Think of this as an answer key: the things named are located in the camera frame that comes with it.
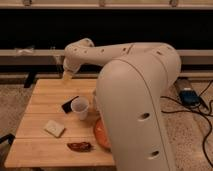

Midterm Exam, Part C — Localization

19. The black object at left edge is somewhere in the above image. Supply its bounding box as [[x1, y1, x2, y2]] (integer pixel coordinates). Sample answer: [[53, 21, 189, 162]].
[[0, 134, 15, 144]]

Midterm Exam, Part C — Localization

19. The black cable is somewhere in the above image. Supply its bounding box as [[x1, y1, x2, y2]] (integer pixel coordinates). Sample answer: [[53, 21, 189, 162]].
[[160, 79, 213, 168]]

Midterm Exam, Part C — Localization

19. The blue power box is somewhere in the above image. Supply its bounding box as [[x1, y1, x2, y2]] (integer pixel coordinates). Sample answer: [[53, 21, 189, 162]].
[[179, 88, 200, 106]]

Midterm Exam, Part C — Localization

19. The orange plate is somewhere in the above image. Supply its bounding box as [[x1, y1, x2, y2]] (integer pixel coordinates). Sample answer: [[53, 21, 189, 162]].
[[93, 118, 110, 150]]

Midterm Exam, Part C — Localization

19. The wooden table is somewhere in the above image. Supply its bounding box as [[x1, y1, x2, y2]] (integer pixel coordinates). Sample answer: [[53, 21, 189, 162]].
[[5, 79, 114, 168]]

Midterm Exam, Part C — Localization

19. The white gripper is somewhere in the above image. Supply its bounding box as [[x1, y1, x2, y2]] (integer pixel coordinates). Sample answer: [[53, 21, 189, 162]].
[[62, 58, 81, 81]]

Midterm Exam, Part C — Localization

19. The black rectangular object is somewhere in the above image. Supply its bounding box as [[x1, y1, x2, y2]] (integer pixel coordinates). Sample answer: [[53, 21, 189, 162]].
[[62, 99, 73, 113]]

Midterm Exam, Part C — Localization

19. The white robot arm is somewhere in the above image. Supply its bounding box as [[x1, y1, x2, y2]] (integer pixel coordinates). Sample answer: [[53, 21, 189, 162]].
[[63, 38, 181, 171]]

